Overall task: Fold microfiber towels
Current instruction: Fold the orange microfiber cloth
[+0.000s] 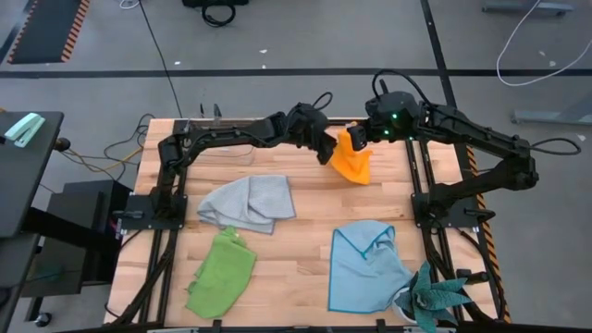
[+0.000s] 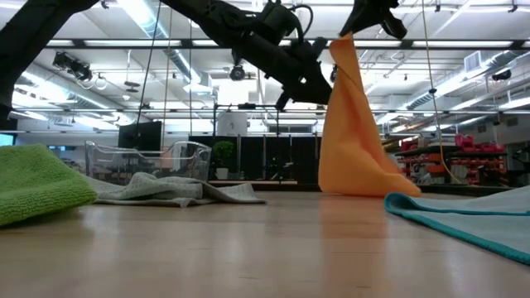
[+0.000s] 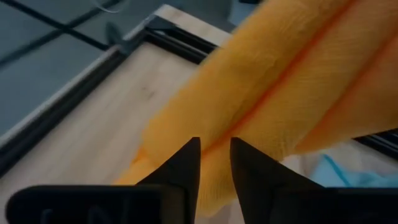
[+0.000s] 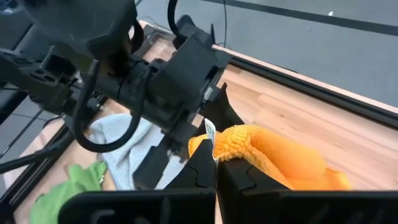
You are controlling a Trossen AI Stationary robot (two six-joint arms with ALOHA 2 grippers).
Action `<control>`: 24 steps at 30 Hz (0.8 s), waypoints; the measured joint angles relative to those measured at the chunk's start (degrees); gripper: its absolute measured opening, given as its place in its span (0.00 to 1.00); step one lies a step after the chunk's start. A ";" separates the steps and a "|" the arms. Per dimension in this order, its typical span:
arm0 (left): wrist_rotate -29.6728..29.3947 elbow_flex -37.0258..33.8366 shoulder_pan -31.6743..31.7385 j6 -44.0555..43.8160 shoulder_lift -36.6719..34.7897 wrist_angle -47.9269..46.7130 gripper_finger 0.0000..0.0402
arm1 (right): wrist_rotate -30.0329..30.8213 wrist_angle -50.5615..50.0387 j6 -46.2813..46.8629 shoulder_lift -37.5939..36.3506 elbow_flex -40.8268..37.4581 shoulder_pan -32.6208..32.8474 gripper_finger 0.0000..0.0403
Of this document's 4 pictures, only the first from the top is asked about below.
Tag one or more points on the teal artificial potted plant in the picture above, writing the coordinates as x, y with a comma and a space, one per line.
427, 298

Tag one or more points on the green microfiber towel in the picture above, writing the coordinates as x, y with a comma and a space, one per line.
222, 277

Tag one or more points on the black cabinet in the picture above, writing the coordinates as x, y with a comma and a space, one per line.
69, 259

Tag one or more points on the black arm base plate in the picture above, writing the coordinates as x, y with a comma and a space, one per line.
458, 217
139, 217

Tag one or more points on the black desk knob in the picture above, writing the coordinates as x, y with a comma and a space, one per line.
61, 144

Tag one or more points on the clear plastic bin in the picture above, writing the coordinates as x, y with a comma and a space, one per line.
231, 155

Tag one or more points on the orange black hazard strip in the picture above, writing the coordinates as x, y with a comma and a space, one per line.
497, 277

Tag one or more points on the light blue microfiber towel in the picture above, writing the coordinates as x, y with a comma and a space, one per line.
361, 273

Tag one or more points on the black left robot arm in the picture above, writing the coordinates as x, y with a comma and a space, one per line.
222, 136

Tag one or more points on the black aluminium table frame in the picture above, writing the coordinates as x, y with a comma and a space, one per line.
426, 162

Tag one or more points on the orange microfiber towel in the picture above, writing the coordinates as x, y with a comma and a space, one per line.
353, 166

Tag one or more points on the black hazard-edged floor mat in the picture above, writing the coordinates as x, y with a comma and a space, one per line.
46, 28

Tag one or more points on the black clamp post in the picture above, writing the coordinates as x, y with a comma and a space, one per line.
216, 112

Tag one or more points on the grey waffle microfiber towel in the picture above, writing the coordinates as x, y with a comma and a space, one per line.
250, 203

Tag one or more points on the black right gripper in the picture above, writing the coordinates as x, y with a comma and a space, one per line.
388, 115

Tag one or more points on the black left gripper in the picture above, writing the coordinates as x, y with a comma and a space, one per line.
310, 125

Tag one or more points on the black caster wheel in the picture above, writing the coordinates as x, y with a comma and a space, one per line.
43, 319

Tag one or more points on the mint green stapler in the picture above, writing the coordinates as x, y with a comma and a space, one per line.
23, 129

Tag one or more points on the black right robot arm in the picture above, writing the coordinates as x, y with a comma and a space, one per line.
485, 134

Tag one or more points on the black side desk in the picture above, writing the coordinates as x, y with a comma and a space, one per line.
23, 185

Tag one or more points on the grey desk foot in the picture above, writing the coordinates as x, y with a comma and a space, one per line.
532, 7
555, 115

